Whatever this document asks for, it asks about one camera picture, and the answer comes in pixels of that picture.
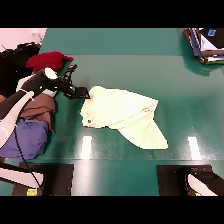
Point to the red garment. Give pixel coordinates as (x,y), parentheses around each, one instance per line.
(46,60)

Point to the black garment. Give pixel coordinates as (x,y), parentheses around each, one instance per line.
(13,66)

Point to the brown garment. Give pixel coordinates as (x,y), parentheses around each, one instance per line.
(41,107)

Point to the purple garment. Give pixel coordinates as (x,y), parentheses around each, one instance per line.
(26,138)

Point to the stack of folded clothes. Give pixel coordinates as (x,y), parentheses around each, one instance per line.
(208,45)

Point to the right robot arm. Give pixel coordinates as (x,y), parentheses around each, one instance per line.
(204,181)

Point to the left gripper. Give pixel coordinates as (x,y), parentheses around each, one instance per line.
(77,91)

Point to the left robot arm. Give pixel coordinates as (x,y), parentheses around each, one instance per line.
(20,96)

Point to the cream shirt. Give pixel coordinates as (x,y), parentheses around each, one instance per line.
(123,111)

